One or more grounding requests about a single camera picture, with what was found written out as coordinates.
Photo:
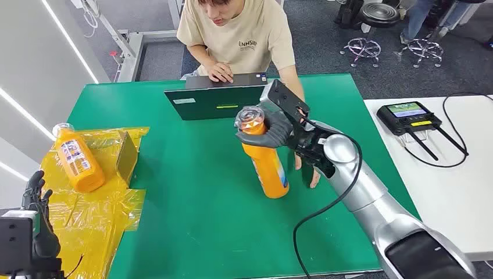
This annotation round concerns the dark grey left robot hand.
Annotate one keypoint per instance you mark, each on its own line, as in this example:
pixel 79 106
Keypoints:
pixel 43 238

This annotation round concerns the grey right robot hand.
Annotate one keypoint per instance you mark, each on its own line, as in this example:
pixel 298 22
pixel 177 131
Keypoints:
pixel 275 133

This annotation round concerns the orange juice bottle blue label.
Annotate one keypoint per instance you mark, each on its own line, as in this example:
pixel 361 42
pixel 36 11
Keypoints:
pixel 269 173

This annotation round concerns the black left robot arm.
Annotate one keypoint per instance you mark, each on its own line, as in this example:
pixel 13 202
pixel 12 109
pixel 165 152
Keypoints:
pixel 42 267

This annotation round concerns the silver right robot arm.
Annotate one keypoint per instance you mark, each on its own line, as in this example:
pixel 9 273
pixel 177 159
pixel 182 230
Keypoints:
pixel 369 200

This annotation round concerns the orange juice bottle white label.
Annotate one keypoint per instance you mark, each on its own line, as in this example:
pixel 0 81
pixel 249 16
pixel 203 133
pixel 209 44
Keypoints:
pixel 79 163

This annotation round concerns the yellow plastic sheet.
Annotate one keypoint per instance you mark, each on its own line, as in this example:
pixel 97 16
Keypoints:
pixel 92 227

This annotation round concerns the dark laptop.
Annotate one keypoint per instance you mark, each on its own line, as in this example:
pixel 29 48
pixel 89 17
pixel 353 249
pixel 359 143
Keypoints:
pixel 208 102

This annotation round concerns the person's right hand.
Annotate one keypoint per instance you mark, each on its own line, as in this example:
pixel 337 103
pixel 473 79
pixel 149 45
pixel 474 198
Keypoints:
pixel 220 72

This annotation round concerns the green table mat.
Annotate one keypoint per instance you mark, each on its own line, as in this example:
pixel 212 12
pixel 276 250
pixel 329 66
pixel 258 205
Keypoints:
pixel 200 215

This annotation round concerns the brown cardboard box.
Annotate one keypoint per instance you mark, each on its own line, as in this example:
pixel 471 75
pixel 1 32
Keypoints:
pixel 127 158

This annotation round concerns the black remote controller with screen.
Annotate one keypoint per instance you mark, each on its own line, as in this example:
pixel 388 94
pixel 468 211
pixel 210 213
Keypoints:
pixel 406 115

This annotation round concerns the black round stool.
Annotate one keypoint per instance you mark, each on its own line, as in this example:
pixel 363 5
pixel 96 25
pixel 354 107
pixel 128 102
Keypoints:
pixel 379 15

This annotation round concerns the chrome chair base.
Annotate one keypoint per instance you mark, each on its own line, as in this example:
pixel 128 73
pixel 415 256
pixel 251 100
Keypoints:
pixel 423 51

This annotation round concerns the person with blue trousers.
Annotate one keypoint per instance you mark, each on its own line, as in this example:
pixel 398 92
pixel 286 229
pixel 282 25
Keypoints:
pixel 416 17

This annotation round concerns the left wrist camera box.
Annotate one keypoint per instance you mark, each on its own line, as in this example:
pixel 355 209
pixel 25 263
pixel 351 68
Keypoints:
pixel 15 238

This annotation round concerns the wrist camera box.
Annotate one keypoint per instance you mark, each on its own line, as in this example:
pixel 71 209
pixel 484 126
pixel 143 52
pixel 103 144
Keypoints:
pixel 283 98
pixel 15 238

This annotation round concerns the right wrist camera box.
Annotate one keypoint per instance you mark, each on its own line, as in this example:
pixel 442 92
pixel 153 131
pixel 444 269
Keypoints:
pixel 283 98

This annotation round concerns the grey metal frame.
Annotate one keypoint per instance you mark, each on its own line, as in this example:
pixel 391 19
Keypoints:
pixel 133 50

